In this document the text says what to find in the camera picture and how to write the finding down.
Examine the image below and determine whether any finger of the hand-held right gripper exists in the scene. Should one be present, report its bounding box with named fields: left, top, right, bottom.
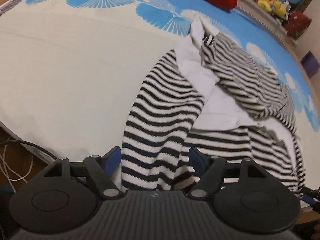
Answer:
left=299, top=186, right=320, bottom=213

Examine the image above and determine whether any purple box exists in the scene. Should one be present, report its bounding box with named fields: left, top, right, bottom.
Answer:
left=300, top=51, right=320, bottom=78

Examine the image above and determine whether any yellow duck plush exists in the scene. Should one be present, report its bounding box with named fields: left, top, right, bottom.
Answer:
left=257, top=0, right=273, bottom=12

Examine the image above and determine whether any yellow bear plush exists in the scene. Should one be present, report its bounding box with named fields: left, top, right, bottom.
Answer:
left=271, top=0, right=287, bottom=18

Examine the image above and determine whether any blue fan patterned bedsheet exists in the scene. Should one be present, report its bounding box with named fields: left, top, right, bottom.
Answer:
left=0, top=0, right=320, bottom=162

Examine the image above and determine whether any white cable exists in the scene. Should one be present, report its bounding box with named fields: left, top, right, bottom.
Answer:
left=0, top=144, right=35, bottom=182

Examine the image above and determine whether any white window sill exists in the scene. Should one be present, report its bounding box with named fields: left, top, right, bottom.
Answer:
left=236, top=0, right=298, bottom=53

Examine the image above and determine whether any dark red cushion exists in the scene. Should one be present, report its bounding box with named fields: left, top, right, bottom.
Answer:
left=286, top=11, right=313, bottom=41

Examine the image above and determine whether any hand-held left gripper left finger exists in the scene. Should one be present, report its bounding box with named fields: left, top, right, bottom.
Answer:
left=37, top=146, right=125, bottom=200

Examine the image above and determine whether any striped hooded sweater white vest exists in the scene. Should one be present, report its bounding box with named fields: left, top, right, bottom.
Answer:
left=121, top=12, right=307, bottom=198

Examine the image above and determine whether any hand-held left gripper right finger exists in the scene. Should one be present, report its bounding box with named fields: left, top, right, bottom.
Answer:
left=187, top=147, right=270, bottom=200

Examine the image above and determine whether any black cable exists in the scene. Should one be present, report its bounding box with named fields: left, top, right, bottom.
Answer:
left=0, top=141, right=58, bottom=161

